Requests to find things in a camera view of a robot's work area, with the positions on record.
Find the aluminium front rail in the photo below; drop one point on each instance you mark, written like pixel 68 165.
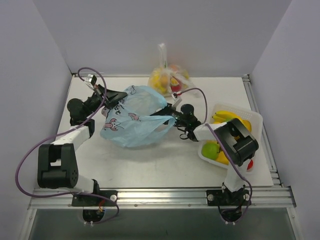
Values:
pixel 180 198

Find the red fake bell pepper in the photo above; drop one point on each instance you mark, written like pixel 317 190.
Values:
pixel 250 165

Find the white plastic basket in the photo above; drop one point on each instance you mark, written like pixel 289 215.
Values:
pixel 254 118

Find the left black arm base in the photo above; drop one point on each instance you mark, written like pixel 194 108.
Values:
pixel 100 200

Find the yellow fake bell pepper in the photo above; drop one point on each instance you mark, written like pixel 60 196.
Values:
pixel 221 158

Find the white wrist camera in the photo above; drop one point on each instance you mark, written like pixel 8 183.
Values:
pixel 90 80
pixel 176 98

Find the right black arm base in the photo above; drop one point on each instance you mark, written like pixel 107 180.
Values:
pixel 232 206

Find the clear tied bag of fruits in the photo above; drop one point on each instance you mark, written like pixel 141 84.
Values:
pixel 168 78

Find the light blue plastic bag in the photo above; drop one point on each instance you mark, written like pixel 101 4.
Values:
pixel 130 124

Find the yellow fake banana bunch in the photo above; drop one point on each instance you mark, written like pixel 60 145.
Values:
pixel 222 116

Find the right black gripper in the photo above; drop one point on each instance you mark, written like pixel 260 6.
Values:
pixel 171 114

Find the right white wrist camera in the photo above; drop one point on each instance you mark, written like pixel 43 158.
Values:
pixel 176 98

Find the green fake apple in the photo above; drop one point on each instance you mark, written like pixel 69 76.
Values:
pixel 210 150

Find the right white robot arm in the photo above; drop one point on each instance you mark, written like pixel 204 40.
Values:
pixel 234 139

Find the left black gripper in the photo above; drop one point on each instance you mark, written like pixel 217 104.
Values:
pixel 104 96

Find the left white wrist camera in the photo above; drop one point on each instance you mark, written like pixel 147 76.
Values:
pixel 90 80

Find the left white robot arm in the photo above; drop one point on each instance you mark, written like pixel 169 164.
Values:
pixel 57 163

